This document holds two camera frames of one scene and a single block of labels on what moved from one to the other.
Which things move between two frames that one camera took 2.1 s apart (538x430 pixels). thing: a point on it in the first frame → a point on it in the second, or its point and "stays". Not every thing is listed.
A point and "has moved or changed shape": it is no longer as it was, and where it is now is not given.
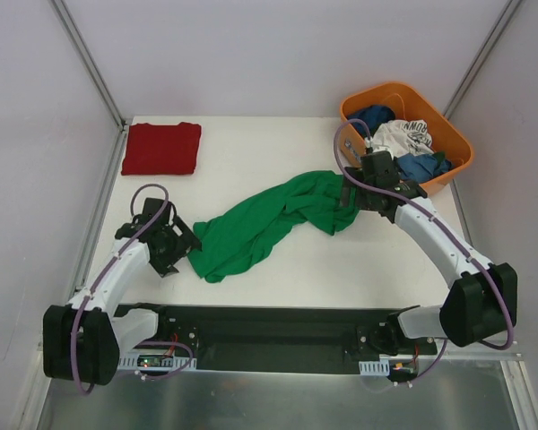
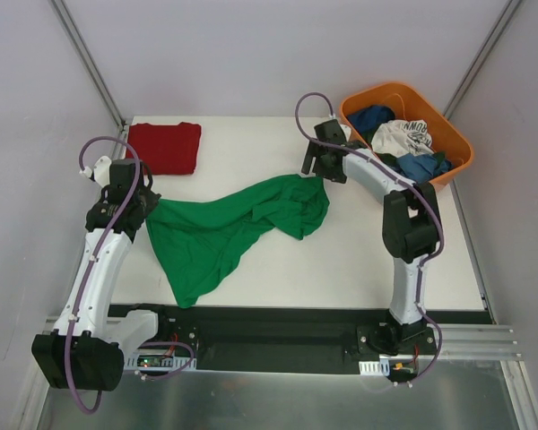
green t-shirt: [316, 199] has moved or changed shape
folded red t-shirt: [161, 149] stays
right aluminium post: [482, 55] stays
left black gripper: [179, 248] → [145, 206]
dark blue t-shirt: [373, 116] stays
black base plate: [273, 338] stays
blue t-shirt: [420, 167] stays
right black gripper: [352, 197] → [316, 162]
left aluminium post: [89, 62] stays
